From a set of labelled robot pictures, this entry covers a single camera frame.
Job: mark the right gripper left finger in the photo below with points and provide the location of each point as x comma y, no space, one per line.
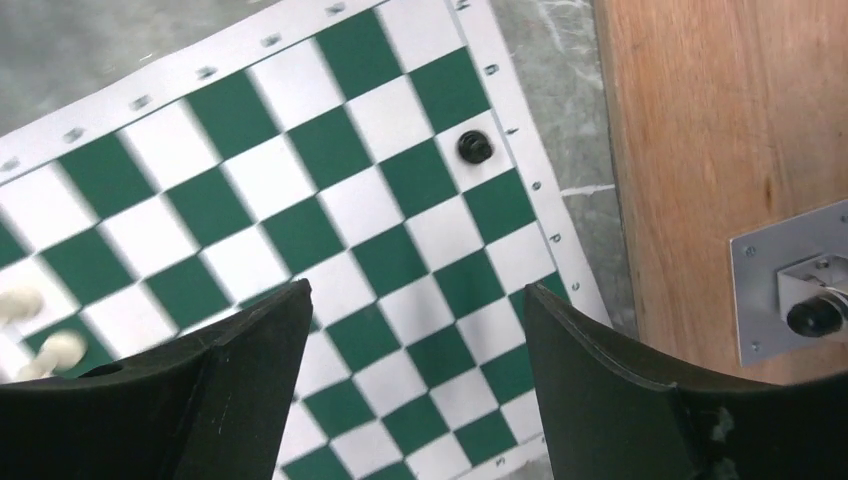
211,404

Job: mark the black pawn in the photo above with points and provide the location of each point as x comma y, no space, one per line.
474,147

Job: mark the metal bracket with knob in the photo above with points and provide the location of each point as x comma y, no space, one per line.
790,284

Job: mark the green white chess mat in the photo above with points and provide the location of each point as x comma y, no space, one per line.
316,140

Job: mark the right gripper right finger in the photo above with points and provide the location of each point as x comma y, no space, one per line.
614,408

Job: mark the white pawn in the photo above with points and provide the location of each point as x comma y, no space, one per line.
20,303
60,351

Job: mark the wooden board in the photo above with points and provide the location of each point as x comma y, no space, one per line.
725,116

